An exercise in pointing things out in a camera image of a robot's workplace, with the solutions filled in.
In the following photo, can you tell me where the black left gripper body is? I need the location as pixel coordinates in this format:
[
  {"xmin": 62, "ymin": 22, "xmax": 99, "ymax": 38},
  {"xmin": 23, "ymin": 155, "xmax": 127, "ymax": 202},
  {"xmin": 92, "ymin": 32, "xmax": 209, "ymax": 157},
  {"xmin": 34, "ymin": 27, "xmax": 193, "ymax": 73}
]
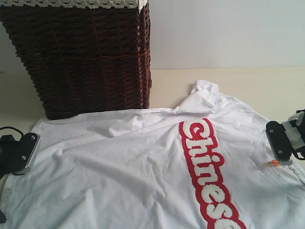
[{"xmin": 0, "ymin": 135, "xmax": 19, "ymax": 177}]

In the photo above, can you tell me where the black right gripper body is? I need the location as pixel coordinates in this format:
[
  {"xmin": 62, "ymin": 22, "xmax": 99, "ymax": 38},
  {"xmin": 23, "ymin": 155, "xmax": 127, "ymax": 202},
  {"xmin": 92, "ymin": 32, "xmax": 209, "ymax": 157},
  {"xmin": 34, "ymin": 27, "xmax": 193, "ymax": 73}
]
[{"xmin": 295, "ymin": 109, "xmax": 305, "ymax": 141}]

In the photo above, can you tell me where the white t-shirt red print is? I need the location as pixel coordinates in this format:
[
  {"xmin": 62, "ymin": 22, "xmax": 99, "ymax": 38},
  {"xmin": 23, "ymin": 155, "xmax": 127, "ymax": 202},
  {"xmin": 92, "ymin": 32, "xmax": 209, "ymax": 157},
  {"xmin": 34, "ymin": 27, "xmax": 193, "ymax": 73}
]
[{"xmin": 0, "ymin": 80, "xmax": 305, "ymax": 229}]

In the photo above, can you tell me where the dark brown wicker basket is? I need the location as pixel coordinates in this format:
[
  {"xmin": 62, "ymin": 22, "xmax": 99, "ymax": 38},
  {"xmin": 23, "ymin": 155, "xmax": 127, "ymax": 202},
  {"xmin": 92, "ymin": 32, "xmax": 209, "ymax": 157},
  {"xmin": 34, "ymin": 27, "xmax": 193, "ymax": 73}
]
[{"xmin": 0, "ymin": 3, "xmax": 152, "ymax": 120}]

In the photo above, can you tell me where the orange size tag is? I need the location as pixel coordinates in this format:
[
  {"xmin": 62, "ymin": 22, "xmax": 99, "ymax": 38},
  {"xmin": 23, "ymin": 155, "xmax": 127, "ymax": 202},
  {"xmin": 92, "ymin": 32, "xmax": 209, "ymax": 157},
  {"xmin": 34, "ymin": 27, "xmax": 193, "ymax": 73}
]
[{"xmin": 271, "ymin": 160, "xmax": 282, "ymax": 166}]

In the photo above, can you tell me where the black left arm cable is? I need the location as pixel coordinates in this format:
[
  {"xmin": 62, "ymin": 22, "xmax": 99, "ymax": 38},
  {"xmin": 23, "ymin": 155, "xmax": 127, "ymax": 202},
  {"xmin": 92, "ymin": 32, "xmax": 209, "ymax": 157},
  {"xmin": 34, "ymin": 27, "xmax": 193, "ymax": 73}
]
[{"xmin": 0, "ymin": 125, "xmax": 24, "ymax": 141}]

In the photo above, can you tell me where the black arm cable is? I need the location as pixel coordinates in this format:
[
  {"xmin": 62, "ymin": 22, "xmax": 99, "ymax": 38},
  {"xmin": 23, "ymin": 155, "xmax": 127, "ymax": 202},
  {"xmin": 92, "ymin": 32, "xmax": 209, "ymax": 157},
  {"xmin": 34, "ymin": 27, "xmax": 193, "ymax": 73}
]
[
  {"xmin": 292, "ymin": 147, "xmax": 305, "ymax": 161},
  {"xmin": 0, "ymin": 125, "xmax": 24, "ymax": 141}
]

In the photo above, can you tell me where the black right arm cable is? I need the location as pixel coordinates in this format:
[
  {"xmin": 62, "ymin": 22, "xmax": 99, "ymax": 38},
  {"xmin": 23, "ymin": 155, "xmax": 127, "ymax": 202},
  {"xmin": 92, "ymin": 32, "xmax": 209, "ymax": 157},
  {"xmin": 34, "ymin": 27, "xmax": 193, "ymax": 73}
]
[{"xmin": 292, "ymin": 147, "xmax": 305, "ymax": 161}]

